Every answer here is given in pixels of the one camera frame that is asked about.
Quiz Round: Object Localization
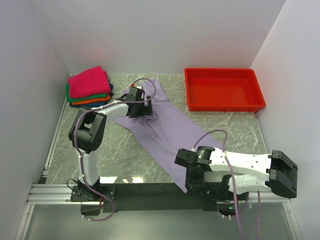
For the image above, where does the aluminium rail frame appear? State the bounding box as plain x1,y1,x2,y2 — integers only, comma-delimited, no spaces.
15,101,294,240

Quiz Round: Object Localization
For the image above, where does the folded pink t shirt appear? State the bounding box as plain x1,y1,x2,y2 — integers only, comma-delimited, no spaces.
68,66,112,99

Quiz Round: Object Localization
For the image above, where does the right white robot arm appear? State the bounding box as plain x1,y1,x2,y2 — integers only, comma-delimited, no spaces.
174,146,298,200

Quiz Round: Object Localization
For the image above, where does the black base beam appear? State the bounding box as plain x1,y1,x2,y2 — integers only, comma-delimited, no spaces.
70,182,234,213

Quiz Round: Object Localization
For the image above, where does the folded navy blue t shirt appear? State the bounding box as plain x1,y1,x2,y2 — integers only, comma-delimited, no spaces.
69,83,114,108

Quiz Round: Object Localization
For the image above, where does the folded orange t shirt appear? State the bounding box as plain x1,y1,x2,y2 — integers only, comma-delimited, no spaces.
72,96,111,105

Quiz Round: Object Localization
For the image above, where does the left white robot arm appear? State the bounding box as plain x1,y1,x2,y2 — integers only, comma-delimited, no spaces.
68,86,155,201

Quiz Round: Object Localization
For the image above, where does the lavender t shirt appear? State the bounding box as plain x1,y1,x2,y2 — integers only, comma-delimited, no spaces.
112,78,223,193

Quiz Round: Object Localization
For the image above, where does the folded green t shirt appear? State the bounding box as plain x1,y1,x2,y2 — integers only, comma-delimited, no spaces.
65,83,111,103

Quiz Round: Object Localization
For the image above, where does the red plastic tray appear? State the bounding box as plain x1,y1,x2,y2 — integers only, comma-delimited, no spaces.
184,67,266,113

